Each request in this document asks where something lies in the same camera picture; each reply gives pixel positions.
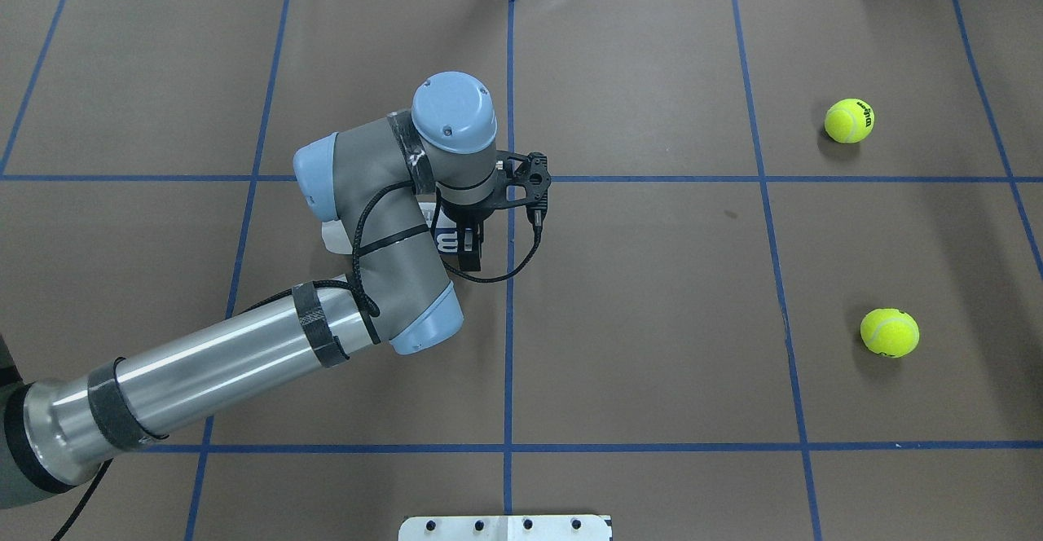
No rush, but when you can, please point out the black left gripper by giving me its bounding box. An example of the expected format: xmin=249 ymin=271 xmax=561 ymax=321
xmin=438 ymin=198 xmax=493 ymax=273

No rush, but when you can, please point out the yellow tennis ball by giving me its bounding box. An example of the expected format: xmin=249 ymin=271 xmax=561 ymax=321
xmin=824 ymin=98 xmax=876 ymax=144
xmin=858 ymin=308 xmax=921 ymax=358

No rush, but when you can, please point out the white Wilson tennis ball can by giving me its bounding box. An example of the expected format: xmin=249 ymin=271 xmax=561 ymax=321
xmin=319 ymin=202 xmax=472 ymax=260

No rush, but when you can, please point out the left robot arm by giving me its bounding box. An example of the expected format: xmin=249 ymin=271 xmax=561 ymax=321
xmin=2 ymin=71 xmax=498 ymax=508

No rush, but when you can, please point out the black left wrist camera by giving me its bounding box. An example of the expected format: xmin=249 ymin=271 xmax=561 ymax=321
xmin=492 ymin=151 xmax=552 ymax=230

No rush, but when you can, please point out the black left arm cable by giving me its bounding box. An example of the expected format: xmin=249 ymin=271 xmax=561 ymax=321
xmin=350 ymin=183 xmax=544 ymax=318

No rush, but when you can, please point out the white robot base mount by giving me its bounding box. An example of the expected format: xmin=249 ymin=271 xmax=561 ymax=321
xmin=398 ymin=514 xmax=614 ymax=540

